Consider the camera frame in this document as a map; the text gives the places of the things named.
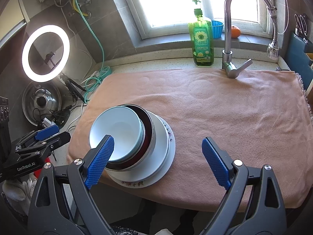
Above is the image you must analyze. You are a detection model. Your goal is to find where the light blue ceramic bowl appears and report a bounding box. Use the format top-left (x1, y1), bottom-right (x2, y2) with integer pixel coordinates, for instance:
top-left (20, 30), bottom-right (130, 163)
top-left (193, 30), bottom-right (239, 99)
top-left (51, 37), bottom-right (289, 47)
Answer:
top-left (89, 106), bottom-right (144, 163)

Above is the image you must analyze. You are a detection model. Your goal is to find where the red steel bowl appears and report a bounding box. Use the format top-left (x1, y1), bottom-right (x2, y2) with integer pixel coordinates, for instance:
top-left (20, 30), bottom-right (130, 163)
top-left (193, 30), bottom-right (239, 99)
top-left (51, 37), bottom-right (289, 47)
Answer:
top-left (104, 104), bottom-right (153, 170)

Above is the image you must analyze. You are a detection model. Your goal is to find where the white ceramic bowl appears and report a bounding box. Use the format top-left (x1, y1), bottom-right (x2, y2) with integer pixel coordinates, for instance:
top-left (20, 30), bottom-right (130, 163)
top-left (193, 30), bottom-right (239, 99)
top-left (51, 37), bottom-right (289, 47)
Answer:
top-left (105, 111), bottom-right (172, 182)

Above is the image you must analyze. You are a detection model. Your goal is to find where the steel mixing bowl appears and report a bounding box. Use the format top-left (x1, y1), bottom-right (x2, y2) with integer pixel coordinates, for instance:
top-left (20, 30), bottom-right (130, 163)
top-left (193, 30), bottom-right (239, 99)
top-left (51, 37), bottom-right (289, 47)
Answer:
top-left (104, 103), bottom-right (157, 173)

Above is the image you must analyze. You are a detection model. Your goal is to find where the chrome kitchen faucet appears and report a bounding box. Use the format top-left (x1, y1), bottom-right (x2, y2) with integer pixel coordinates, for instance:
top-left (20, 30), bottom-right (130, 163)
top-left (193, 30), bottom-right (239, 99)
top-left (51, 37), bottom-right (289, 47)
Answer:
top-left (222, 0), bottom-right (279, 79)

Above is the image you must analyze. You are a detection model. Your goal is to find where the white plug adapter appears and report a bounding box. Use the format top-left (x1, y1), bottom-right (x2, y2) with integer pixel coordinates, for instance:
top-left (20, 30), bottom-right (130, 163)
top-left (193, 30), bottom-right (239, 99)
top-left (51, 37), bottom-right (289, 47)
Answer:
top-left (42, 117), bottom-right (56, 127)

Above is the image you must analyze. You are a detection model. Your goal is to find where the steel pot lid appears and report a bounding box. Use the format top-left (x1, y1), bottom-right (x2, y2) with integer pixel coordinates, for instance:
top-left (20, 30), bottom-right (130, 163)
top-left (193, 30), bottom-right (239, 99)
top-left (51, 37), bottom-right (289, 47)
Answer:
top-left (22, 81), bottom-right (62, 126)

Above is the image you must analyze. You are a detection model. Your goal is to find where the white glove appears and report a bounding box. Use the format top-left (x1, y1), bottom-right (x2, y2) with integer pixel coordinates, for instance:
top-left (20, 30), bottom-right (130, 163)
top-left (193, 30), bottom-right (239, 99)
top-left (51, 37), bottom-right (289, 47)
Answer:
top-left (2, 176), bottom-right (37, 216)

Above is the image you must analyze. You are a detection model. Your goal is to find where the floral white plate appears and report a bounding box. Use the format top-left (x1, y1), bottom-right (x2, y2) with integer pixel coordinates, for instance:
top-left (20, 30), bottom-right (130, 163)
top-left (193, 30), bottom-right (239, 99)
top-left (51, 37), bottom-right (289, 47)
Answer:
top-left (109, 117), bottom-right (176, 188)

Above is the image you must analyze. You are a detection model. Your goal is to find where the pink towel mat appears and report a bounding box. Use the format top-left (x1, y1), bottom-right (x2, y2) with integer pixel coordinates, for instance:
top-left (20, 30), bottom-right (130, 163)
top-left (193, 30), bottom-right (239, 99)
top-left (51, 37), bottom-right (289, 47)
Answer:
top-left (67, 67), bottom-right (312, 211)

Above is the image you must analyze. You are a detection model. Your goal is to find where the black tripod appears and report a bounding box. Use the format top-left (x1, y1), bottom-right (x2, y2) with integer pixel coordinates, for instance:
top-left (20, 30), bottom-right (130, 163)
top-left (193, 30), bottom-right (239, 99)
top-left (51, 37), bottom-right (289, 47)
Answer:
top-left (44, 52), bottom-right (86, 103)

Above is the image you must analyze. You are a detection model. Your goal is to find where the blue utensil holder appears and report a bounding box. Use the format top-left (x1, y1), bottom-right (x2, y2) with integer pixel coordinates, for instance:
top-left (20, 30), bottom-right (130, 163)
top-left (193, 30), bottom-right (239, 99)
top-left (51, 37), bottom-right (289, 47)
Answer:
top-left (284, 13), bottom-right (313, 92)

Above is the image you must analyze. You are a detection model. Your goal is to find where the green dish soap bottle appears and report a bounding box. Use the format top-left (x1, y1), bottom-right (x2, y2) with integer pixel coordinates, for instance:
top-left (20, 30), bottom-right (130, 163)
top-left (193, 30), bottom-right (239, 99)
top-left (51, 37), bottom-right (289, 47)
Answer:
top-left (188, 0), bottom-right (214, 66)

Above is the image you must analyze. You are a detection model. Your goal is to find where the orange fruit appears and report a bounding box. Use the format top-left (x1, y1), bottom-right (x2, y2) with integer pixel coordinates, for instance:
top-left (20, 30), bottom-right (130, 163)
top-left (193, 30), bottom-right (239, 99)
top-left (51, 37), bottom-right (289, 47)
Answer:
top-left (231, 25), bottom-right (241, 39)

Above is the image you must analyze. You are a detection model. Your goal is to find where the blue plastic cup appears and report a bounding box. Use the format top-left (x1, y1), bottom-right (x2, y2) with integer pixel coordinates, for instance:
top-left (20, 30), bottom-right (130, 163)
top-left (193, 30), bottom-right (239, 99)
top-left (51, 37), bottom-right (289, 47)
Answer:
top-left (212, 20), bottom-right (224, 39)

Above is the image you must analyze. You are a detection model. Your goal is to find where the black cable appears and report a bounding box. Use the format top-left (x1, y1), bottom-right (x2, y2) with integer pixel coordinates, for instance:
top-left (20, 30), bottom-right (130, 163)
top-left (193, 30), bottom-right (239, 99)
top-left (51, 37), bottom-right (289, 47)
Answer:
top-left (31, 95), bottom-right (85, 162)

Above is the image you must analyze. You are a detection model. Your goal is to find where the white ring light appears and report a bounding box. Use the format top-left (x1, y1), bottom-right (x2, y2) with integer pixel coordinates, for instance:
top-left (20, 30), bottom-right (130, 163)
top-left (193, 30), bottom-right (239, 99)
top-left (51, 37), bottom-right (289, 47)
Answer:
top-left (21, 24), bottom-right (71, 83)

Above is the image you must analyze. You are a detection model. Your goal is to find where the green coiled cable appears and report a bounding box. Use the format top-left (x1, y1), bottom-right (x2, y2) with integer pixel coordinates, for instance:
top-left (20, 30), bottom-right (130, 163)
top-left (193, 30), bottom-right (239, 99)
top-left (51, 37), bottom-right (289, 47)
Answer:
top-left (74, 0), bottom-right (111, 104)

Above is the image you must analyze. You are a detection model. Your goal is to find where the white cable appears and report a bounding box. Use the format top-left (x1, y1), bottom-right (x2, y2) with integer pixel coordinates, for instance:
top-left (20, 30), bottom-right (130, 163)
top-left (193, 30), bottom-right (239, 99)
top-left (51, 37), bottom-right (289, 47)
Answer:
top-left (66, 70), bottom-right (103, 133)

